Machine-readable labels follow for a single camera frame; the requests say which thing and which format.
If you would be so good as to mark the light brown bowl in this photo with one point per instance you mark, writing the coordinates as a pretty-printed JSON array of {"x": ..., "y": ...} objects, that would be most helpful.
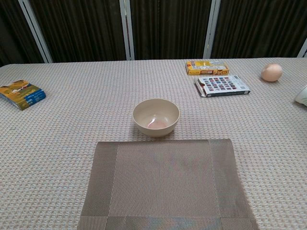
[{"x": 156, "y": 112}]

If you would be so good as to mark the brown woven placemat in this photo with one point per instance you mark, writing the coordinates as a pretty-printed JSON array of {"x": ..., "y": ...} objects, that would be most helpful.
[{"x": 168, "y": 179}]

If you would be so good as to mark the beige woven tablecloth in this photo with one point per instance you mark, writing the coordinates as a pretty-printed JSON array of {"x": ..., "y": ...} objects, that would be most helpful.
[{"x": 96, "y": 107}]

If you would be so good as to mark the yellow cardboard box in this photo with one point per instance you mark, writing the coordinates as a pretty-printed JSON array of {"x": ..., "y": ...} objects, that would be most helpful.
[{"x": 206, "y": 68}]

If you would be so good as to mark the white box with coloured squares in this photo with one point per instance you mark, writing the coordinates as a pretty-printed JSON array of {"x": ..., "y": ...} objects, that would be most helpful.
[{"x": 223, "y": 85}]

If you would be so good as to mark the dark pleated screen panel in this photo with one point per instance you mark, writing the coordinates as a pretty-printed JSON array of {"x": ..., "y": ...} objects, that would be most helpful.
[
  {"x": 168, "y": 28},
  {"x": 12, "y": 31},
  {"x": 259, "y": 26},
  {"x": 79, "y": 28}
]

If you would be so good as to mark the peach coloured egg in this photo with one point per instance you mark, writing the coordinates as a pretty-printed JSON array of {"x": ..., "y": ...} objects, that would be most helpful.
[{"x": 271, "y": 73}]

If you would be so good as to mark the yellow and blue snack packet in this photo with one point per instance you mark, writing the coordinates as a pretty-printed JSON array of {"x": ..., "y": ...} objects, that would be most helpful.
[{"x": 21, "y": 94}]

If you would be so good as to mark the white paper cup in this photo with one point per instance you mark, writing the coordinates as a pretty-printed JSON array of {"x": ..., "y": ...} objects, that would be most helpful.
[{"x": 302, "y": 97}]

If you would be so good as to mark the white screen frame post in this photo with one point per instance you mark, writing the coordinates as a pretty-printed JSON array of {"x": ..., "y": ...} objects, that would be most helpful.
[
  {"x": 211, "y": 31},
  {"x": 36, "y": 31},
  {"x": 127, "y": 31},
  {"x": 303, "y": 50}
]

